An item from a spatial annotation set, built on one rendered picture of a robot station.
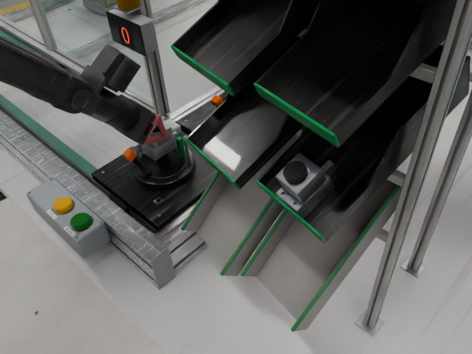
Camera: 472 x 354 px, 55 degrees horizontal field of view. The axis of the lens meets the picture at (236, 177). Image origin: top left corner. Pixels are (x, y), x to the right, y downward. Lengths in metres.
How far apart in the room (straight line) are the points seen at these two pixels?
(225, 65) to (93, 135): 0.74
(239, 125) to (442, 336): 0.54
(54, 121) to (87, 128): 0.11
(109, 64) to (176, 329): 0.50
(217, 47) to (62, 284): 0.63
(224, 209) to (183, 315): 0.23
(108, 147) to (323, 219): 0.75
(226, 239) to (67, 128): 0.68
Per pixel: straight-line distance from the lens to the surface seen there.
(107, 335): 0.94
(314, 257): 0.74
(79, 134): 1.30
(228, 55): 0.60
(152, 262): 0.89
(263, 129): 0.70
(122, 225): 0.95
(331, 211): 0.61
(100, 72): 0.81
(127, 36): 1.08
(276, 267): 0.78
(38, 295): 1.04
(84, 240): 0.97
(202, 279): 0.96
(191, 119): 1.17
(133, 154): 0.94
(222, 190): 0.84
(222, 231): 0.83
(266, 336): 0.89
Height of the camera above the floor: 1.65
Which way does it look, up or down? 43 degrees down
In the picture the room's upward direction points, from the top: 4 degrees counter-clockwise
